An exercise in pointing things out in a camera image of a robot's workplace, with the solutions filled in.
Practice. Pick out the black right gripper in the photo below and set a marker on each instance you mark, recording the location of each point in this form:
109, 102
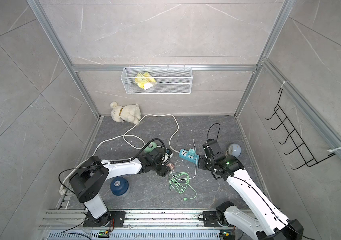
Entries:
201, 164

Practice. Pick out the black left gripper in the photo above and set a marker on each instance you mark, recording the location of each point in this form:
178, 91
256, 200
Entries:
165, 171

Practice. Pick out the pink USB charger adapter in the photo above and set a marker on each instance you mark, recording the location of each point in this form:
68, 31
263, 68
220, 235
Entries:
171, 166

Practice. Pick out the teal USB charger adapter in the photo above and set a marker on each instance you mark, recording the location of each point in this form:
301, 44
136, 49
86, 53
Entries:
192, 153

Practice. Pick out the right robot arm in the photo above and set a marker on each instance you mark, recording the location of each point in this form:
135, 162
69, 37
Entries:
248, 192

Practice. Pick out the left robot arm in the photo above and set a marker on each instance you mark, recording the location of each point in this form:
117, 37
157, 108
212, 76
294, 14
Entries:
86, 180

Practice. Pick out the teal power strip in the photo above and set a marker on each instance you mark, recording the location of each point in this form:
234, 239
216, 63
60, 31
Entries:
184, 155

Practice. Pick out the white plush teddy bear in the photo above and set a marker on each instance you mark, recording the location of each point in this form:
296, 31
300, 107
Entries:
128, 113

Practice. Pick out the yellow packet in basket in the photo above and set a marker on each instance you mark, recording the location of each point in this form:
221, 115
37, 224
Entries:
145, 81

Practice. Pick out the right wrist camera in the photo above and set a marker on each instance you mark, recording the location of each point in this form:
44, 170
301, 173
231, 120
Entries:
213, 151

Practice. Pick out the white wire wall basket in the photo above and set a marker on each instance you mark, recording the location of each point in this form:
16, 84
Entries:
170, 80

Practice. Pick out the black wire hook rack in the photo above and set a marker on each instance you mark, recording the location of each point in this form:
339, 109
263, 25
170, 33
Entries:
293, 135

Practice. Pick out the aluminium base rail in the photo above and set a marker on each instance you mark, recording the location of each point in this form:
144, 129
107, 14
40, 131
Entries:
154, 225

